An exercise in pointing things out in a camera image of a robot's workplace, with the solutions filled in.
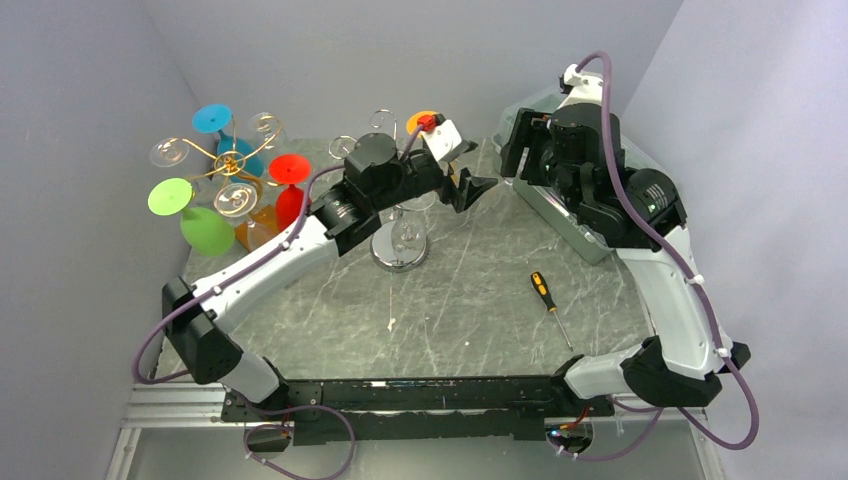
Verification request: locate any red plastic wine glass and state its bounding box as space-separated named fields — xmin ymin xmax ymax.
xmin=269 ymin=153 xmax=311 ymax=232

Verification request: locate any clear glass on gold rack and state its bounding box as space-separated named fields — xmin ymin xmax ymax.
xmin=148 ymin=137 xmax=190 ymax=168
xmin=248 ymin=112 xmax=289 ymax=162
xmin=214 ymin=183 xmax=260 ymax=222

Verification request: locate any orange wooden rack base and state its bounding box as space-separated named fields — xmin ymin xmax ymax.
xmin=234 ymin=205 xmax=279 ymax=252

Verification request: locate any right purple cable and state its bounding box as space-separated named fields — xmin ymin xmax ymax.
xmin=546 ymin=50 xmax=761 ymax=463

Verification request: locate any chrome wine glass rack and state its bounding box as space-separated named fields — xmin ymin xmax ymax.
xmin=328 ymin=109 xmax=436 ymax=273

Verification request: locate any clear glass on gold rack back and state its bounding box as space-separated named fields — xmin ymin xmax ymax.
xmin=248 ymin=112 xmax=289 ymax=162

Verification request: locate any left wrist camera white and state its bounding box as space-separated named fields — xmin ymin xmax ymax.
xmin=414 ymin=111 xmax=463 ymax=162

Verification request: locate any gold wine glass rack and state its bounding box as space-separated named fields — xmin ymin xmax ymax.
xmin=177 ymin=113 xmax=280 ymax=187

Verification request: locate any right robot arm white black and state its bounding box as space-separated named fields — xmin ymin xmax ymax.
xmin=499 ymin=103 xmax=751 ymax=415

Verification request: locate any clear glass on gold rack left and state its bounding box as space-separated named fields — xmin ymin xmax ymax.
xmin=148 ymin=137 xmax=190 ymax=168

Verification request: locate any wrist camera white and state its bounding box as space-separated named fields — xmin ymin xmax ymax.
xmin=559 ymin=64 xmax=603 ymax=108
xmin=414 ymin=111 xmax=463 ymax=162

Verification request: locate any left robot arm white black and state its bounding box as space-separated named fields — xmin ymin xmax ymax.
xmin=162 ymin=133 xmax=497 ymax=420

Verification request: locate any orange plastic wine glass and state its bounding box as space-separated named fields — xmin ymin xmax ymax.
xmin=400 ymin=111 xmax=469 ymax=203

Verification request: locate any clear wine glass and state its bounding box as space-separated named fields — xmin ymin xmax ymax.
xmin=398 ymin=192 xmax=438 ymax=212
xmin=390 ymin=217 xmax=427 ymax=263

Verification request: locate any clear glass on gold rack front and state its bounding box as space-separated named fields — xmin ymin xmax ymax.
xmin=214 ymin=183 xmax=260 ymax=222

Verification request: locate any blue plastic wine glass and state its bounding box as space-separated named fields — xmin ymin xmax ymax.
xmin=192 ymin=104 xmax=254 ymax=155

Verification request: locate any green plastic wine glass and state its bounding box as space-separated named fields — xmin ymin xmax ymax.
xmin=147 ymin=177 xmax=235 ymax=256

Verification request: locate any orange black screwdriver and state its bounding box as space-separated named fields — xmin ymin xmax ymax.
xmin=530 ymin=271 xmax=573 ymax=351

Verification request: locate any aluminium frame rail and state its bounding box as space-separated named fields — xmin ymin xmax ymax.
xmin=107 ymin=384 xmax=725 ymax=479

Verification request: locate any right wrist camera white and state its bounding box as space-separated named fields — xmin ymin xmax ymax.
xmin=559 ymin=64 xmax=603 ymax=108

